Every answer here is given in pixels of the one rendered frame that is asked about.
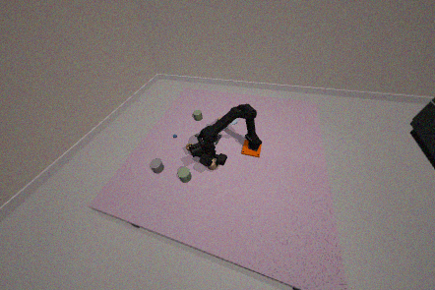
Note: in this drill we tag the green cylinder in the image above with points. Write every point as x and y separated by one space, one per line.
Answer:
184 174
198 115

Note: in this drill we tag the grey cylinder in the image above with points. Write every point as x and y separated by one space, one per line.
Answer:
157 166

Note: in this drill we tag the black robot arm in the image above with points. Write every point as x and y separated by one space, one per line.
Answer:
209 134

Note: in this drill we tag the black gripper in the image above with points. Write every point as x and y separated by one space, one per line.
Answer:
221 158

